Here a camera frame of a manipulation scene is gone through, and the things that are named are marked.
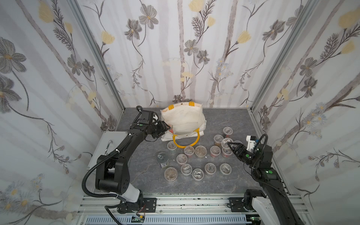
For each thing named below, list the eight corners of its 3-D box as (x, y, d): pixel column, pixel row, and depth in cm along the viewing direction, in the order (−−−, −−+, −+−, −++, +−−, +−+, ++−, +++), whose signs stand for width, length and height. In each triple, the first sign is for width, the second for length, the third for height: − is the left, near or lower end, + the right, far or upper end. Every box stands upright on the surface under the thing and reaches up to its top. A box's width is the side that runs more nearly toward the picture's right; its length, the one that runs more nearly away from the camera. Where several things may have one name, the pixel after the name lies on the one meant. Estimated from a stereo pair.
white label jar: (174, 164, 91) (174, 160, 86) (180, 156, 94) (180, 152, 90) (183, 169, 89) (183, 165, 84) (188, 160, 92) (188, 156, 88)
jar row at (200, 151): (195, 159, 93) (195, 154, 88) (194, 150, 98) (195, 145, 93) (206, 159, 93) (207, 154, 88) (205, 150, 98) (206, 145, 93)
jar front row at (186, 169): (185, 179, 85) (185, 176, 80) (179, 171, 88) (179, 168, 83) (193, 173, 87) (193, 169, 82) (187, 165, 90) (187, 161, 85)
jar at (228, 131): (223, 138, 104) (225, 134, 99) (221, 131, 108) (223, 126, 103) (231, 138, 104) (233, 134, 99) (229, 131, 108) (231, 126, 103)
